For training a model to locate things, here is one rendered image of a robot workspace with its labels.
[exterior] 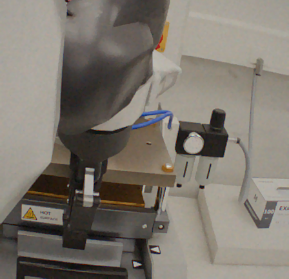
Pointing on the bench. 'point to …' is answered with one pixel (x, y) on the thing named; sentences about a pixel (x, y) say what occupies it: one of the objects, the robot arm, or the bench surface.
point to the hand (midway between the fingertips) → (75, 229)
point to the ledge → (239, 230)
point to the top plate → (130, 156)
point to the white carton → (269, 202)
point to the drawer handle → (66, 270)
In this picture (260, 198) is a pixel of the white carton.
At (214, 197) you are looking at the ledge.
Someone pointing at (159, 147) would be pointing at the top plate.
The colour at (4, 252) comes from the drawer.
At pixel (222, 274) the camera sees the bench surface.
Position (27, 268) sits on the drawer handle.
